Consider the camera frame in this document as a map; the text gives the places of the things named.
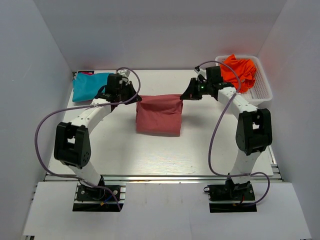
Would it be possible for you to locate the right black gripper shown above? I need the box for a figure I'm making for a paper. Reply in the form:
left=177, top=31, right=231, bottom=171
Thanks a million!
left=181, top=77, right=212, bottom=101

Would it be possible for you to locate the dusty red t-shirt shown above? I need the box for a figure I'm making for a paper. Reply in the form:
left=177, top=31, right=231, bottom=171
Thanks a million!
left=135, top=94, right=183, bottom=137

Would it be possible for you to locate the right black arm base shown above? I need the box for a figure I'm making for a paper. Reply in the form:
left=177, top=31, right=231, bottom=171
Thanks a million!
left=203, top=179, right=257, bottom=213

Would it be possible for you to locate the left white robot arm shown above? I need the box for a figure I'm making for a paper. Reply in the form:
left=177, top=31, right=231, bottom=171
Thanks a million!
left=53, top=68, right=142, bottom=200

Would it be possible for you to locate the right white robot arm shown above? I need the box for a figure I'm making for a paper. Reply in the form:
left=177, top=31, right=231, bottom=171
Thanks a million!
left=180, top=66, right=273, bottom=200

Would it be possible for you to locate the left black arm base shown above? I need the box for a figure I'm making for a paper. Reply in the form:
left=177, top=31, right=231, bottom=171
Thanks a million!
left=72, top=183, right=126, bottom=213

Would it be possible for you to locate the folded teal t-shirt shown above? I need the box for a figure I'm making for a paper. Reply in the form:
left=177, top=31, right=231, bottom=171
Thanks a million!
left=72, top=72, right=110, bottom=103

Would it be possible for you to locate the folded magenta t-shirt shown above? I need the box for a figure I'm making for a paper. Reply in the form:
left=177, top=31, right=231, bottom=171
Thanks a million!
left=77, top=70, right=95, bottom=76

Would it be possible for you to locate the orange t-shirt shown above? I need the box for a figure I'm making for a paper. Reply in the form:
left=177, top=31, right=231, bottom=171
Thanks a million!
left=220, top=54, right=257, bottom=93

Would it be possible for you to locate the white plastic basket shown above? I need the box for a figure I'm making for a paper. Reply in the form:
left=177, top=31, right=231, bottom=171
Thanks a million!
left=215, top=55, right=273, bottom=106

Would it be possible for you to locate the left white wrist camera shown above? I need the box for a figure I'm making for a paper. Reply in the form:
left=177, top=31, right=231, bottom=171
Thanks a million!
left=116, top=69, right=131, bottom=78

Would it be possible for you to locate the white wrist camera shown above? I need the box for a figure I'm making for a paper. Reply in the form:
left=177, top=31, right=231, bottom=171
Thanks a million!
left=116, top=69, right=131, bottom=78
left=194, top=65, right=206, bottom=82

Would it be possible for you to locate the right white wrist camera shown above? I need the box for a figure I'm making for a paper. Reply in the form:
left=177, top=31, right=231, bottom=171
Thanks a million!
left=194, top=65, right=206, bottom=82

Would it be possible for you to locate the aluminium table rail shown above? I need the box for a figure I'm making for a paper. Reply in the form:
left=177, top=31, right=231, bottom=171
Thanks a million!
left=44, top=164, right=283, bottom=182

